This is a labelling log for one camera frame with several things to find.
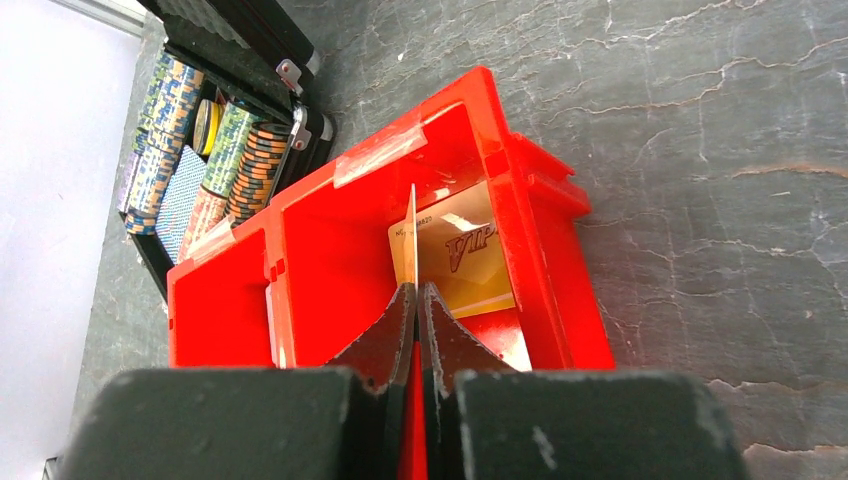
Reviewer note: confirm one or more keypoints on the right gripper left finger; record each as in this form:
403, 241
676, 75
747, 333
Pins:
379, 361

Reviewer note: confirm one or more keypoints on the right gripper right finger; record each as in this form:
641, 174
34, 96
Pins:
447, 348

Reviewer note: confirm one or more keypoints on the gold VIP card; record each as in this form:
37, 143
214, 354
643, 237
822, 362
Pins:
410, 271

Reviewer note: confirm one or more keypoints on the orange cards in bin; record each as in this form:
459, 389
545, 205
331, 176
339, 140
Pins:
460, 251

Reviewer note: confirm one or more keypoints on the white cards in bin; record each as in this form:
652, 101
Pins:
278, 355

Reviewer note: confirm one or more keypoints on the blue playing card deck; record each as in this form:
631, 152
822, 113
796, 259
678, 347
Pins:
178, 202

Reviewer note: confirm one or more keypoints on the right red plastic bin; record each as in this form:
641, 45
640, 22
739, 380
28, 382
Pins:
449, 194

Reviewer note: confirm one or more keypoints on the red plastic bin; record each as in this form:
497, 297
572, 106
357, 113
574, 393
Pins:
217, 313
449, 194

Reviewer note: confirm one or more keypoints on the left red plastic bin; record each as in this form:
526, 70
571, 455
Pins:
217, 313

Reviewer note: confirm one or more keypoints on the black poker chip case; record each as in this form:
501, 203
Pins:
230, 82

